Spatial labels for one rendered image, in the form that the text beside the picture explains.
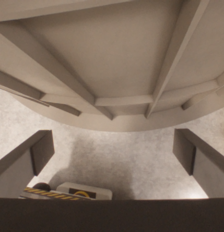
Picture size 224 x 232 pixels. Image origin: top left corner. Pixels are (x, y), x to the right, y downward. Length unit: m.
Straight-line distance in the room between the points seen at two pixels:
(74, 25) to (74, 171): 0.84
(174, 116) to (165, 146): 0.17
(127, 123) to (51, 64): 0.65
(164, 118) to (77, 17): 0.74
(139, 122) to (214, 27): 0.67
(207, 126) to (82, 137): 0.67
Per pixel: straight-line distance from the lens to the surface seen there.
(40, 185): 0.94
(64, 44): 0.25
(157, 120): 0.88
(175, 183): 0.93
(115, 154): 0.90
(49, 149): 0.16
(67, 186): 0.86
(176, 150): 0.17
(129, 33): 0.23
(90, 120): 0.90
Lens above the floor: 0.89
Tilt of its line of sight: 78 degrees down
